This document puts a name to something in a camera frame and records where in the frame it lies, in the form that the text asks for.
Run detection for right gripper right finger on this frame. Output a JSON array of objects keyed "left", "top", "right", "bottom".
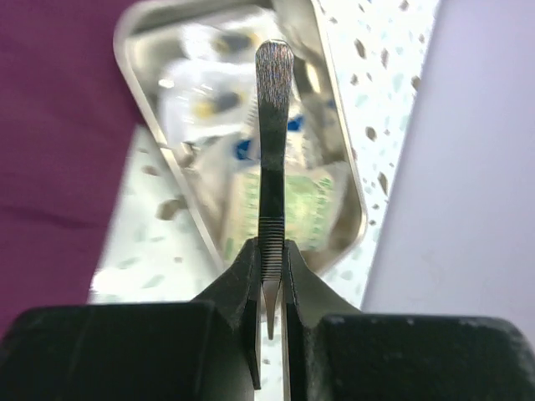
[{"left": 283, "top": 241, "right": 534, "bottom": 400}]

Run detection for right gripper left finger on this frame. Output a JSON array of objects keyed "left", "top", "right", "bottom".
[{"left": 1, "top": 239, "right": 260, "bottom": 401}]

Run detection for green gauze bag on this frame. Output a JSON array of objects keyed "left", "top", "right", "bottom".
[{"left": 222, "top": 166, "right": 343, "bottom": 261}]

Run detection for clear pouch with small parts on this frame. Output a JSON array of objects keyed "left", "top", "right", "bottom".
[{"left": 157, "top": 58, "right": 256, "bottom": 145}]

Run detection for purple cloth mat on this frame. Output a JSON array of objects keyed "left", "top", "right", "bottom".
[{"left": 1, "top": 1, "right": 139, "bottom": 327}]

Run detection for metal tray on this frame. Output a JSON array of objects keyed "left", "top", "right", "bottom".
[{"left": 113, "top": 1, "right": 367, "bottom": 272}]

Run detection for dark tweezers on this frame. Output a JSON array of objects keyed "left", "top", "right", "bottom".
[{"left": 255, "top": 40, "right": 293, "bottom": 339}]

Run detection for clear bag blue white gloves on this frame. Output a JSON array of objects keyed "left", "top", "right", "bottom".
[{"left": 189, "top": 112, "right": 324, "bottom": 170}]

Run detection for white pouch with dark item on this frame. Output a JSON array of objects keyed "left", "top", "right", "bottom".
[{"left": 179, "top": 11, "right": 283, "bottom": 63}]

